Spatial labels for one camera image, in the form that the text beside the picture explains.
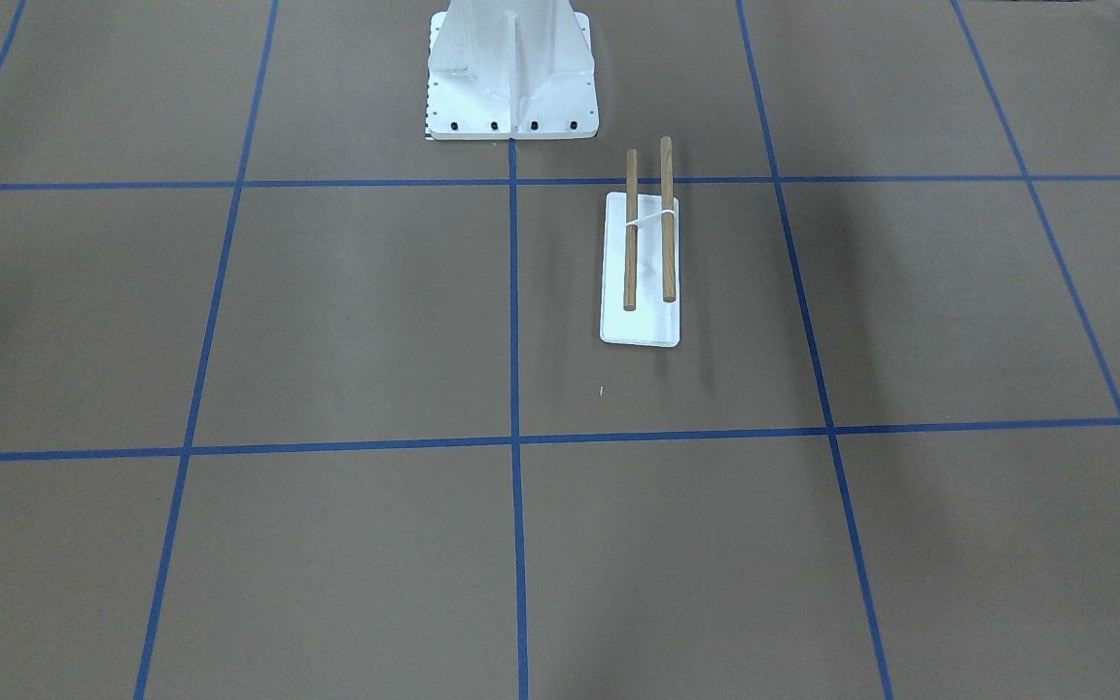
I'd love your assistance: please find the white wooden towel rack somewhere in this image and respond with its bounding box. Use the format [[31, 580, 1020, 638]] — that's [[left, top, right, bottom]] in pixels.
[[597, 134, 682, 349]]

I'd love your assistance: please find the white pedestal column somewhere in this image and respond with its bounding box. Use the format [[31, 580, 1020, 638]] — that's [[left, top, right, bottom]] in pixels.
[[424, 1, 600, 141]]

